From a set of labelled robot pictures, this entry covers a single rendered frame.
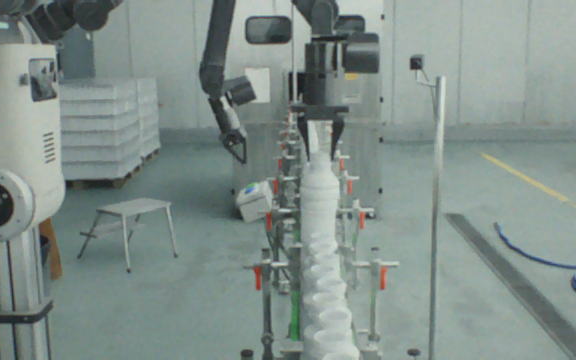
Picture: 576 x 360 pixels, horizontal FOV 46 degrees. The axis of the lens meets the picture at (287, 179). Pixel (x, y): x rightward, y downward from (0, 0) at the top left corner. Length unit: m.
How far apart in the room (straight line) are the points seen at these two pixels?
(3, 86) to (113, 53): 10.48
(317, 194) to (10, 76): 0.63
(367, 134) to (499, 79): 6.15
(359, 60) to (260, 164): 4.89
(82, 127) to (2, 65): 6.50
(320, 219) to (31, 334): 0.71
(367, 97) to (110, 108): 3.11
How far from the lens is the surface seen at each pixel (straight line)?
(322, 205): 1.17
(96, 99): 7.80
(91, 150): 7.88
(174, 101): 11.66
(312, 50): 1.15
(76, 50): 11.99
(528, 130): 12.09
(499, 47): 11.89
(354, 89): 5.95
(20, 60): 1.40
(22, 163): 1.43
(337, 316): 0.83
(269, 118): 5.95
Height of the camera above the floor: 1.47
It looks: 11 degrees down
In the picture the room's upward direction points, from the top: 1 degrees counter-clockwise
